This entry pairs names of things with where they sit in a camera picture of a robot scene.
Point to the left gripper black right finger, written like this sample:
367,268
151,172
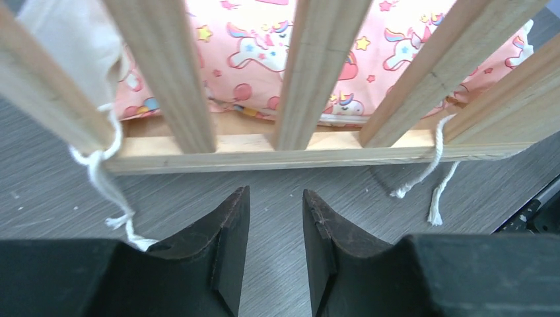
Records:
353,273

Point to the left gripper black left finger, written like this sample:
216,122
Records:
196,272

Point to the wooden slatted pet bed frame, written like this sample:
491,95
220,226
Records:
306,153

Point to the pink printed cushion with ties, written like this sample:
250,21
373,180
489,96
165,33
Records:
245,57

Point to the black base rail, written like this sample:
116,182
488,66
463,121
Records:
538,215

